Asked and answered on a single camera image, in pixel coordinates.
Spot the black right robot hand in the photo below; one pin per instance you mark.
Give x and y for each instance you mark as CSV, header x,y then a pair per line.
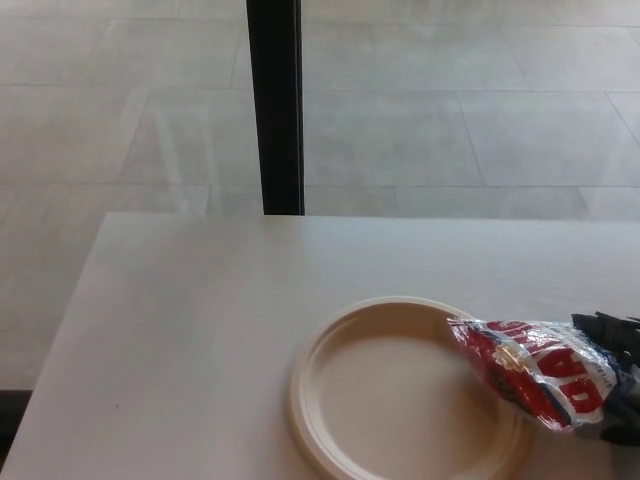
x,y
612,330

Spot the red white sunflower seed bag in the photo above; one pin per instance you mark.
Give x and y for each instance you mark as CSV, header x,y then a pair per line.
x,y
525,370

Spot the round beige paper plate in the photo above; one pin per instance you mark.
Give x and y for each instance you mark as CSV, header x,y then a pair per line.
x,y
380,390

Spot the black vertical window post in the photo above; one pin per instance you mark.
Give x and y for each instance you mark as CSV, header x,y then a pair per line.
x,y
277,110

